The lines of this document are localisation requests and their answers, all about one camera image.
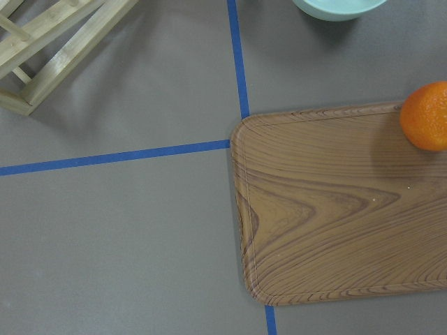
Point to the orange mandarin fruit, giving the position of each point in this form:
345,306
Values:
423,117

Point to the mint green bowl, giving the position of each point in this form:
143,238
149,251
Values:
337,10

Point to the wooden mug rack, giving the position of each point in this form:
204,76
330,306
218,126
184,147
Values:
44,51

